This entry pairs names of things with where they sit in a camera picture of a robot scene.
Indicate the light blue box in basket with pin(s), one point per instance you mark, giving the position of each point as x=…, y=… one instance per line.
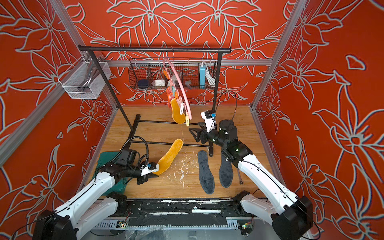
x=202, y=75

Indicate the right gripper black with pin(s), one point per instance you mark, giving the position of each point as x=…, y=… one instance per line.
x=202, y=133

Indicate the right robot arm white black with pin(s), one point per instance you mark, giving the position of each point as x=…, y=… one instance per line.
x=290, y=216

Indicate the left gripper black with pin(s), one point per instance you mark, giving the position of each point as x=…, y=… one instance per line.
x=142, y=180

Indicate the red insole front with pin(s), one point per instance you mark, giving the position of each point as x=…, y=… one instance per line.
x=170, y=96

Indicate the dark grey insole front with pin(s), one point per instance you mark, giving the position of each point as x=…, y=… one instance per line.
x=225, y=172

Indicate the green plastic tool case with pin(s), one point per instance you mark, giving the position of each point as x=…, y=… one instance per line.
x=121, y=185

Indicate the yellow insole front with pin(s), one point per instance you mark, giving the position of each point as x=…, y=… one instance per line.
x=166, y=161

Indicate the dark grey insole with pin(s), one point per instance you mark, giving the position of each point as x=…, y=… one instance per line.
x=206, y=177
x=225, y=172

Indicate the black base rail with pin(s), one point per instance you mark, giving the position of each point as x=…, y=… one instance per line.
x=182, y=213

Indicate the pink clip hanger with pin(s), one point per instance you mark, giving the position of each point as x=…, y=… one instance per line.
x=177, y=87

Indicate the yellow insole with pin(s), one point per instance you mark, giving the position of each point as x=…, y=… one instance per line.
x=166, y=161
x=175, y=109

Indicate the black wire wall basket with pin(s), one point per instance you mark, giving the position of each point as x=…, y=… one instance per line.
x=191, y=74

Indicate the dark blue round item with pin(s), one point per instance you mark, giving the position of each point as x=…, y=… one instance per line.
x=143, y=84

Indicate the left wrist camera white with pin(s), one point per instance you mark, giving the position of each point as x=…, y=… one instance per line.
x=149, y=168

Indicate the black metal clothes rack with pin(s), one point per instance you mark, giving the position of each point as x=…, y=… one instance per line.
x=151, y=93

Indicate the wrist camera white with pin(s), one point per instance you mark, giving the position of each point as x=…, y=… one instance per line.
x=210, y=119
x=149, y=168

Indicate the silver wrench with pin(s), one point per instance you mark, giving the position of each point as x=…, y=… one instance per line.
x=240, y=177

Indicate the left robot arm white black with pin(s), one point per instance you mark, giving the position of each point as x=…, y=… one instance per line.
x=80, y=214

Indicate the white mesh wall basket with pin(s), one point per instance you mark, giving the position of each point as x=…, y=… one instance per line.
x=83, y=82

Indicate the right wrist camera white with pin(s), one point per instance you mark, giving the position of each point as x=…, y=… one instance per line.
x=210, y=119

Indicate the white box in basket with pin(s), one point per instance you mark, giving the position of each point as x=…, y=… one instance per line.
x=159, y=83

